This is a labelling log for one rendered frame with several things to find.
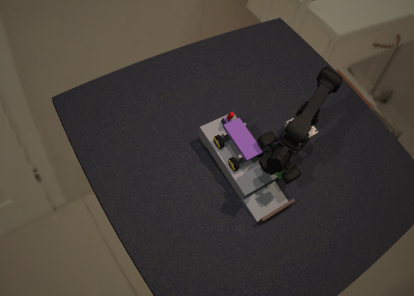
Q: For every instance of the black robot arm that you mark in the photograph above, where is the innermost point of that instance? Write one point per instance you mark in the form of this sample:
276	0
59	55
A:
297	130

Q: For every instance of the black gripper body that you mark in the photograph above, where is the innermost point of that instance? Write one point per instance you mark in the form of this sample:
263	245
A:
290	174

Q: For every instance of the red-headed pin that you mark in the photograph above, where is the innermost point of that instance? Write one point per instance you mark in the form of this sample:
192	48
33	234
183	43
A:
230	116

